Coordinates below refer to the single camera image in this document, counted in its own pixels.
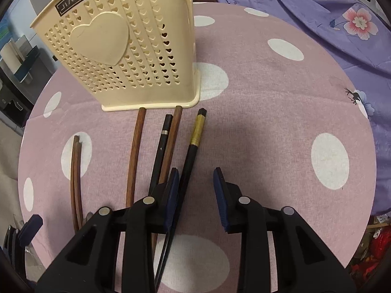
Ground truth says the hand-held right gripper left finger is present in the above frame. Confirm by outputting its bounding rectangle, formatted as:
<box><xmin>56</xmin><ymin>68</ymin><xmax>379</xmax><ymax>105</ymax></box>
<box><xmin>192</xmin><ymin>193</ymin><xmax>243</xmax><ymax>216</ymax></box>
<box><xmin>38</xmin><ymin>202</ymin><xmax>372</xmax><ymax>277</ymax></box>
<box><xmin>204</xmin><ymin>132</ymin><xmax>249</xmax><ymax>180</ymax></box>
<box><xmin>37</xmin><ymin>167</ymin><xmax>181</xmax><ymax>293</ymax></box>

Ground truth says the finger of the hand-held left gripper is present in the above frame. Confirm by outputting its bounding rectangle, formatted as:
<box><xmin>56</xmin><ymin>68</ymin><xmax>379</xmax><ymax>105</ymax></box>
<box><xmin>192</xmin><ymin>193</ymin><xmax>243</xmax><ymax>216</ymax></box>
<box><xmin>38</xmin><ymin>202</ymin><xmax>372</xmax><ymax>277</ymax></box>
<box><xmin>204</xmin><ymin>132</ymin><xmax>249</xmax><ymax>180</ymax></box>
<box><xmin>2</xmin><ymin>214</ymin><xmax>43</xmax><ymax>281</ymax></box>

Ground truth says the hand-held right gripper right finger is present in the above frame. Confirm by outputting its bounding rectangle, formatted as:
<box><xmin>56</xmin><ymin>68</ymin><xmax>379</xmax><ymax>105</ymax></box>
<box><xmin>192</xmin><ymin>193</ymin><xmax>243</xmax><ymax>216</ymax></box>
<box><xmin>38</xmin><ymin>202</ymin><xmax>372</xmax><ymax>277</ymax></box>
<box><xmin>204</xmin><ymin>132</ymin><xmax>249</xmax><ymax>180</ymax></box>
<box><xmin>213</xmin><ymin>167</ymin><xmax>356</xmax><ymax>293</ymax></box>

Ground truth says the black chopstick with gold band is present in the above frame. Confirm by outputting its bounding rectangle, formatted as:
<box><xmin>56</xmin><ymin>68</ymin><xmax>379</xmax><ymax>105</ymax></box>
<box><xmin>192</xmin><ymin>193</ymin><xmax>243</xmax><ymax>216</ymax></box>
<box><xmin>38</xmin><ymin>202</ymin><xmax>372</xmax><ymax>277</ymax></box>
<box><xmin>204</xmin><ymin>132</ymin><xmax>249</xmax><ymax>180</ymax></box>
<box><xmin>153</xmin><ymin>107</ymin><xmax>208</xmax><ymax>292</ymax></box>

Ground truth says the black chopstick with silver ring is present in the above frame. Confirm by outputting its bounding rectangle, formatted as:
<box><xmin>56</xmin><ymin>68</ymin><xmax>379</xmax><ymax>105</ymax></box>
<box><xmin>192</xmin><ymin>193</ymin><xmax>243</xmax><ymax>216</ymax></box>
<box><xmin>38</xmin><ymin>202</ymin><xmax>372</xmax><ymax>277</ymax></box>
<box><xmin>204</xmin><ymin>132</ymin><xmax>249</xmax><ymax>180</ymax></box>
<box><xmin>148</xmin><ymin>114</ymin><xmax>174</xmax><ymax>197</ymax></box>

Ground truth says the brown wooden chopstick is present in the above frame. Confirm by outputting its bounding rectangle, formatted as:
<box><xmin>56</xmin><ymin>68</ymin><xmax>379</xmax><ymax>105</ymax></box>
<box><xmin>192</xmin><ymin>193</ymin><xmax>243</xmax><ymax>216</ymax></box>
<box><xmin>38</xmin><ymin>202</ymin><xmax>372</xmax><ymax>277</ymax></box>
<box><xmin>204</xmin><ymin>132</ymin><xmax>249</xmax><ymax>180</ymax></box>
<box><xmin>70</xmin><ymin>135</ymin><xmax>80</xmax><ymax>232</ymax></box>
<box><xmin>151</xmin><ymin>105</ymin><xmax>184</xmax><ymax>254</ymax></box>
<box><xmin>76</xmin><ymin>140</ymin><xmax>85</xmax><ymax>228</ymax></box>
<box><xmin>125</xmin><ymin>107</ymin><xmax>148</xmax><ymax>209</ymax></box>

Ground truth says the cream plastic utensil holder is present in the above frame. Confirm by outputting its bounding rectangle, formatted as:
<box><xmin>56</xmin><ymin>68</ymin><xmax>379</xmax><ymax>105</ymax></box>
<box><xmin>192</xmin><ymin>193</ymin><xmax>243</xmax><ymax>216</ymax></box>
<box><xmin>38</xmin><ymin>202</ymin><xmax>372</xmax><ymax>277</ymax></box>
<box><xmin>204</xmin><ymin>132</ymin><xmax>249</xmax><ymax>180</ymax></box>
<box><xmin>30</xmin><ymin>0</ymin><xmax>202</xmax><ymax>112</ymax></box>

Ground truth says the pink polka dot tablecloth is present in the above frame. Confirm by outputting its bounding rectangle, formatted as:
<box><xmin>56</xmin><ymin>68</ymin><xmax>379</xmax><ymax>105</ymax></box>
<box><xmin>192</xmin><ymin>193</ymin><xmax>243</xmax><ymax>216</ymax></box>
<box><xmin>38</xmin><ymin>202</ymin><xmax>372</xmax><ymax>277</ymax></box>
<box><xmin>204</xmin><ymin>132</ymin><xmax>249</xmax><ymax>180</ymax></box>
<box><xmin>18</xmin><ymin>1</ymin><xmax>378</xmax><ymax>293</ymax></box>

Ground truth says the grey water dispenser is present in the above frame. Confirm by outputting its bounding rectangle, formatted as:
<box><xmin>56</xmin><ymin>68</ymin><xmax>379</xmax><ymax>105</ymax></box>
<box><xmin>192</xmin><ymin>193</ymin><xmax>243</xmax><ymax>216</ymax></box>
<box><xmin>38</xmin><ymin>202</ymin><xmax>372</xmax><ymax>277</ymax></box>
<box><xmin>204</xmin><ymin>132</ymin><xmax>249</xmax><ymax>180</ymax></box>
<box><xmin>0</xmin><ymin>64</ymin><xmax>52</xmax><ymax>135</ymax></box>

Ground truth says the red plastic bag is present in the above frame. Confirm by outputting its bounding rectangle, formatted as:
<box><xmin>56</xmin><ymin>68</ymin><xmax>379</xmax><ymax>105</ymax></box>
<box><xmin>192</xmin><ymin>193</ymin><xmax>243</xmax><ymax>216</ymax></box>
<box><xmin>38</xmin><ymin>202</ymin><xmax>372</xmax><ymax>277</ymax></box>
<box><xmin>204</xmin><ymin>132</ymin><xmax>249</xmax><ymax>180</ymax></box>
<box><xmin>348</xmin><ymin>217</ymin><xmax>391</xmax><ymax>284</ymax></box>

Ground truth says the purple floral bed sheet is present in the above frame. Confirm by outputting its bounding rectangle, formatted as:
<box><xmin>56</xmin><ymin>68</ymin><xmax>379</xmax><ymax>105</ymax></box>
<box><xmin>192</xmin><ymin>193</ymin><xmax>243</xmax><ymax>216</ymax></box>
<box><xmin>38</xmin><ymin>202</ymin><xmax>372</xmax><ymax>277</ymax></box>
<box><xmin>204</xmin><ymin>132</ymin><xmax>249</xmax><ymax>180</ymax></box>
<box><xmin>214</xmin><ymin>0</ymin><xmax>391</xmax><ymax>217</ymax></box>

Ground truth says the blue water jug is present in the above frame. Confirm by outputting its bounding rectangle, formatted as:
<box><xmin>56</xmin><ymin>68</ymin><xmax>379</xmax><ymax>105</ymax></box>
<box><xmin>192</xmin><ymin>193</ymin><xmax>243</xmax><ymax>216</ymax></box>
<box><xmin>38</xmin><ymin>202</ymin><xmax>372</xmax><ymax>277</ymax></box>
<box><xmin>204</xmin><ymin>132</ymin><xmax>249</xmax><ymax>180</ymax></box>
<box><xmin>0</xmin><ymin>15</ymin><xmax>14</xmax><ymax>48</ymax></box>

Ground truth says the dark blue wall pocket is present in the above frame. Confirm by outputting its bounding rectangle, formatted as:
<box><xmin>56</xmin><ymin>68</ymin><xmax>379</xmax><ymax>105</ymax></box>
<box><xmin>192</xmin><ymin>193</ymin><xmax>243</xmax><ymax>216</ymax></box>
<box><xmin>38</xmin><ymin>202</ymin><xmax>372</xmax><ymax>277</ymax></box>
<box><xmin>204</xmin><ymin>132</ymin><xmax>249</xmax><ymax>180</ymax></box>
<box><xmin>17</xmin><ymin>46</ymin><xmax>42</xmax><ymax>84</ymax></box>

